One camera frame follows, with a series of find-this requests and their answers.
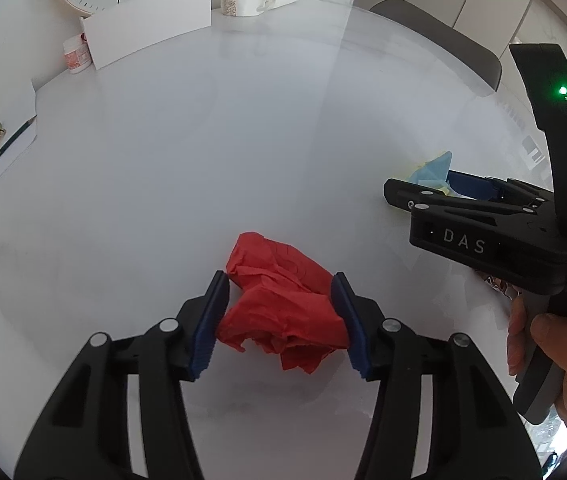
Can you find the white folded card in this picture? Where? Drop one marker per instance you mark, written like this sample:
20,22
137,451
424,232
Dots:
148,25

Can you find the red paper ball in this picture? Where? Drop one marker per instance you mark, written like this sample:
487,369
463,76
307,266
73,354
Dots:
283,300

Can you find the dark pencil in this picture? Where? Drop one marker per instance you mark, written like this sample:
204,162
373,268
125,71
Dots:
5,152

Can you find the small jar with red label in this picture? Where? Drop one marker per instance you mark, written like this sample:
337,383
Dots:
77,55

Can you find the white paper sheet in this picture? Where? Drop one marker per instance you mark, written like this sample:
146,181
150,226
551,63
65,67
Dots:
18,155

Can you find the yellow and blue paper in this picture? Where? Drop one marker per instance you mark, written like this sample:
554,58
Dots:
433,170

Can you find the dark chair back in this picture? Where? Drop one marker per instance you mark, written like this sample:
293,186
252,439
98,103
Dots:
443,40

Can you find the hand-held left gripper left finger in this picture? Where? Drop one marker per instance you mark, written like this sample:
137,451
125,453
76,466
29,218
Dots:
208,330

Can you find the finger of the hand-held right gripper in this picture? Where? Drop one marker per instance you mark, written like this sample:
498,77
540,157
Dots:
473,184
463,205

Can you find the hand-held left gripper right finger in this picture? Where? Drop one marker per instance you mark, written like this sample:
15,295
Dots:
356,330

